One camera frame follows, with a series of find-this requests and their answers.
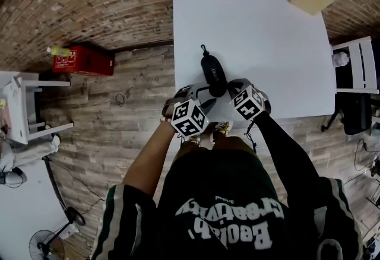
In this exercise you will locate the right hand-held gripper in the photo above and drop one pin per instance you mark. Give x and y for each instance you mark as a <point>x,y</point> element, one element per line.
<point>249,103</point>

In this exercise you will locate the person's left shoe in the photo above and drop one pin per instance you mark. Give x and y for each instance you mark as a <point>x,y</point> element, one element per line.
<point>194,140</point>

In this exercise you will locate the person's dark printed shirt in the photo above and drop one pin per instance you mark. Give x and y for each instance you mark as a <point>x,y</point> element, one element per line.
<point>213,175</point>

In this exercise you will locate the person's left forearm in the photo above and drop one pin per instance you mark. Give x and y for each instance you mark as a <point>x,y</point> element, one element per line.
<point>148,158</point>

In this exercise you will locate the red plastic crate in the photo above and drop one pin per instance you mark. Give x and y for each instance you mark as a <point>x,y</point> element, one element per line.
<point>89,60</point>

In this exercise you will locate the white crumpled bag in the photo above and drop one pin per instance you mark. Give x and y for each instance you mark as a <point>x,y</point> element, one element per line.
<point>340,59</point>

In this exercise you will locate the white cardboard box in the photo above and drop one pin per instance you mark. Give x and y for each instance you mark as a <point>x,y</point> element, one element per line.
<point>15,110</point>

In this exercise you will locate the person's left hand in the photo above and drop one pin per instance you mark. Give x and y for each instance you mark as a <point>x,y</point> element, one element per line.
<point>169,109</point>

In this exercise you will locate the person's shoe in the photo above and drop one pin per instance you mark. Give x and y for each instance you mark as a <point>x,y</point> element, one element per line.
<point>194,140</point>
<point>222,129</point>

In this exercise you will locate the black pouch case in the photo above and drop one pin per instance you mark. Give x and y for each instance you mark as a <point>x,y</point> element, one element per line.
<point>213,74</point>

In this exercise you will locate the black standing fan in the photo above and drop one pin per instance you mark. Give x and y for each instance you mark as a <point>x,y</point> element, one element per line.
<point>75,217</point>

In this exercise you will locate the white wooden chair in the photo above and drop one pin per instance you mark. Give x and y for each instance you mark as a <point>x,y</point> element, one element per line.
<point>47,83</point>
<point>372,66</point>

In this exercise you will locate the yellow-green drink bottle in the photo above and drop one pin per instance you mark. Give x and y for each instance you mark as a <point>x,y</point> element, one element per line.
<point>59,51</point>

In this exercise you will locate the person's right shoe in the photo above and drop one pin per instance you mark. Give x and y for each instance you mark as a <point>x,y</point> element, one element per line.
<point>222,129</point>

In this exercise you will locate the black office chair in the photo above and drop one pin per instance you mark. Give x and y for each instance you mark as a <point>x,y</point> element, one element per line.
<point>356,116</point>

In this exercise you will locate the grey cloth bag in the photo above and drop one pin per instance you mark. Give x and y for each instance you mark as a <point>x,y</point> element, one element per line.
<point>35,149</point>

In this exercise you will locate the grey oval device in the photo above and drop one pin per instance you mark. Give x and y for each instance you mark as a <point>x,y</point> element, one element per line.
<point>22,177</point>

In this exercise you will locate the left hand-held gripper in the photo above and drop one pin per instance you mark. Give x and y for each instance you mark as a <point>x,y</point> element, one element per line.
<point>190,117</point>

